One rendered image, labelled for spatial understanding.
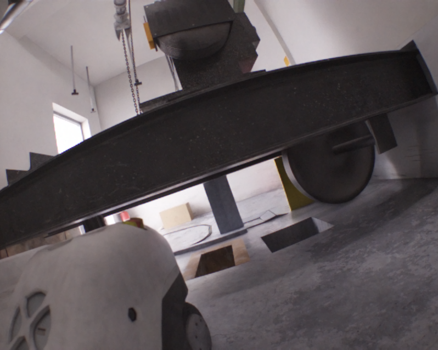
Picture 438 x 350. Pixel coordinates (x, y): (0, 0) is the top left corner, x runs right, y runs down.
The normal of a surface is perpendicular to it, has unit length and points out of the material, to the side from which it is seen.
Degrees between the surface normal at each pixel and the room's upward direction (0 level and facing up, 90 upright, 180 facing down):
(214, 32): 90
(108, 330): 90
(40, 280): 38
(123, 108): 90
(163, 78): 90
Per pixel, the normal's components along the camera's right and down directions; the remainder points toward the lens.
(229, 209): -0.14, 0.01
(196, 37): 0.11, -0.07
